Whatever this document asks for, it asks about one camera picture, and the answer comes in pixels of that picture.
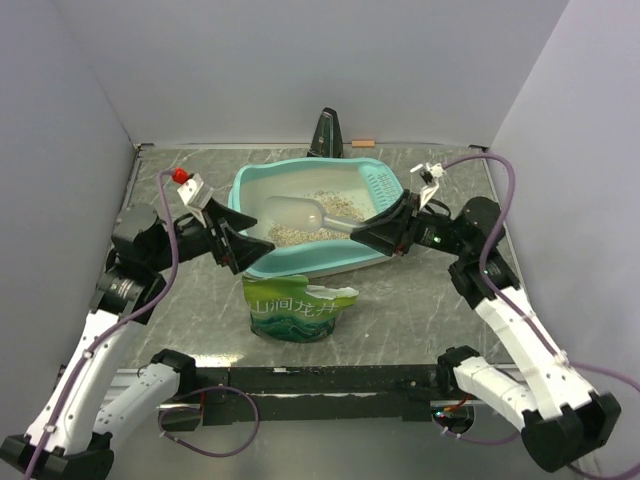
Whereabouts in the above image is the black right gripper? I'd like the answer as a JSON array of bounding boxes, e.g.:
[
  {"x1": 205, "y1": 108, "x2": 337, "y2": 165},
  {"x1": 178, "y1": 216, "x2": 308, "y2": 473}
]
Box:
[{"x1": 350, "y1": 189, "x2": 470, "y2": 257}]

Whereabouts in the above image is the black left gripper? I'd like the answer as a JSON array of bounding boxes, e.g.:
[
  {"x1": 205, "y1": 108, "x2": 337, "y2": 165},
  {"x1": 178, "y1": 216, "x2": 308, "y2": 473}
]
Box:
[{"x1": 148, "y1": 196, "x2": 274, "y2": 273}]

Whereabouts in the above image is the teal litter box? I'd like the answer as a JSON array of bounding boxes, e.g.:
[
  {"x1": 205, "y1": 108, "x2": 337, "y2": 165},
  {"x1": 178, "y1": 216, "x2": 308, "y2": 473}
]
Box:
[{"x1": 228, "y1": 157, "x2": 403, "y2": 278}]

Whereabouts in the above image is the clear plastic scoop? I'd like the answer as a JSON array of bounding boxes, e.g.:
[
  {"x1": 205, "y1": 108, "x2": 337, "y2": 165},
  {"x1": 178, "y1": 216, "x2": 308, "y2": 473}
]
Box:
[{"x1": 263, "y1": 196, "x2": 364, "y2": 234}]

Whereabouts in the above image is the green litter bag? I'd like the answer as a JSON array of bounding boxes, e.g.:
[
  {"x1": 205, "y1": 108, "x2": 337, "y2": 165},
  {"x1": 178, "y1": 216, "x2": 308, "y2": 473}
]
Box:
[{"x1": 242, "y1": 275, "x2": 359, "y2": 343}]

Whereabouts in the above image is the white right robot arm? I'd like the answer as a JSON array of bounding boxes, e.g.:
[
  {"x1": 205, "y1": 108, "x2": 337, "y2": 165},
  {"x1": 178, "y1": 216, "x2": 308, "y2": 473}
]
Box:
[{"x1": 350, "y1": 191, "x2": 621, "y2": 472}]

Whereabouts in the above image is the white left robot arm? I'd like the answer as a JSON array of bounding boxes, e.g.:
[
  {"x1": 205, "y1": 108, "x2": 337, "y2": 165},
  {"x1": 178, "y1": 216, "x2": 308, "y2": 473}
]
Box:
[{"x1": 1, "y1": 200, "x2": 275, "y2": 479}]

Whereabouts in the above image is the cat litter pile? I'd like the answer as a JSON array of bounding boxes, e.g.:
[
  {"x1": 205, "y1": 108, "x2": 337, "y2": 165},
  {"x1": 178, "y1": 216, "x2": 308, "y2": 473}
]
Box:
[{"x1": 261, "y1": 191, "x2": 367, "y2": 247}]

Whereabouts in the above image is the small orange block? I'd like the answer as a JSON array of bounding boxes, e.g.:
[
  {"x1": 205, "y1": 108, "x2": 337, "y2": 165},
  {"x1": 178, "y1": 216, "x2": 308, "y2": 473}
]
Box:
[{"x1": 351, "y1": 140, "x2": 376, "y2": 148}]

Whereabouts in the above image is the black metronome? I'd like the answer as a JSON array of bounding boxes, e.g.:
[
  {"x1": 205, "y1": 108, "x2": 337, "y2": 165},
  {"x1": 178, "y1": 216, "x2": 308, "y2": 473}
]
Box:
[{"x1": 307, "y1": 107, "x2": 344, "y2": 158}]

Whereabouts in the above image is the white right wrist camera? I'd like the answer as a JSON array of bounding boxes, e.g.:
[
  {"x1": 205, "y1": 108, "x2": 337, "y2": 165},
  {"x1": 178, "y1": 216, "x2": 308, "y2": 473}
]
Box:
[{"x1": 410, "y1": 163, "x2": 445, "y2": 209}]

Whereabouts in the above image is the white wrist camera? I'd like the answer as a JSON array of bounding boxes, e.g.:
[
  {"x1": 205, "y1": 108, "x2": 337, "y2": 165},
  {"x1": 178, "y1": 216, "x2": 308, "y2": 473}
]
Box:
[
  {"x1": 171, "y1": 168, "x2": 213, "y2": 210},
  {"x1": 410, "y1": 163, "x2": 445, "y2": 209}
]

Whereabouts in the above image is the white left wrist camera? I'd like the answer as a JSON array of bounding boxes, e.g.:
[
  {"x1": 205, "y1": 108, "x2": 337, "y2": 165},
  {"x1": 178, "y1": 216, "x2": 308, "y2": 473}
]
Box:
[{"x1": 171, "y1": 168, "x2": 213, "y2": 210}]

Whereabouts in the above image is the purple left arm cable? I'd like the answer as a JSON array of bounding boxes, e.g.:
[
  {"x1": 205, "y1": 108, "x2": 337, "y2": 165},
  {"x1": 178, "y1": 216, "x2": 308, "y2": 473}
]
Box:
[{"x1": 22, "y1": 169, "x2": 260, "y2": 476}]

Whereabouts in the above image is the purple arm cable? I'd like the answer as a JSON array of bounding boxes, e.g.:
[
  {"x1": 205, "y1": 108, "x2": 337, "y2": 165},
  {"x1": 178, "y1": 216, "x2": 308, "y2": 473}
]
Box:
[
  {"x1": 22, "y1": 169, "x2": 260, "y2": 476},
  {"x1": 434, "y1": 152, "x2": 640, "y2": 480}
]

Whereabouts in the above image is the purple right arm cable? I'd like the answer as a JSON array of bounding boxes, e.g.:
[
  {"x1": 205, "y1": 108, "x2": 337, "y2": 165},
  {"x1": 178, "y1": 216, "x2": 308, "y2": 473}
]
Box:
[{"x1": 434, "y1": 152, "x2": 640, "y2": 480}]

